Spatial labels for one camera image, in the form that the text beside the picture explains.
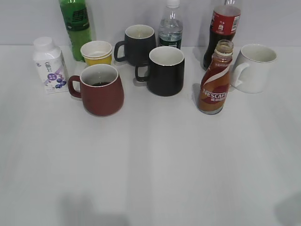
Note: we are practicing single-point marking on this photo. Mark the dark grey mug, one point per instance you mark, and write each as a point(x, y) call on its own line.
point(138, 41)

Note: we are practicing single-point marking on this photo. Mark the white ceramic mug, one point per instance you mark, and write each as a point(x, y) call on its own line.
point(251, 69)

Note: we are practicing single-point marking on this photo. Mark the cola bottle red label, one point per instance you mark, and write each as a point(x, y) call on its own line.
point(223, 26)

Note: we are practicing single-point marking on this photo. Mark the green soda bottle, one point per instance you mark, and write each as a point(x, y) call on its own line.
point(77, 24)

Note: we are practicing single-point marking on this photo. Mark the Nescafe coffee bottle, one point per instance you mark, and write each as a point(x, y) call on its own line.
point(216, 81)

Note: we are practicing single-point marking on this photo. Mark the white blueberry yogurt carton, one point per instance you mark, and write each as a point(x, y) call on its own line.
point(50, 65)

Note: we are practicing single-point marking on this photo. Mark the clear water bottle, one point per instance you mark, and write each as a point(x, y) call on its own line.
point(170, 29)

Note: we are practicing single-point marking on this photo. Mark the yellow paper cup stack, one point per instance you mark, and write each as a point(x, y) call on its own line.
point(97, 52)

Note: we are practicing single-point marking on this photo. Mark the red ceramic mug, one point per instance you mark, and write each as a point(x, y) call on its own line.
point(100, 88)

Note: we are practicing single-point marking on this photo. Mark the black ceramic mug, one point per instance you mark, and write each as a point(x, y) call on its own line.
point(165, 74)

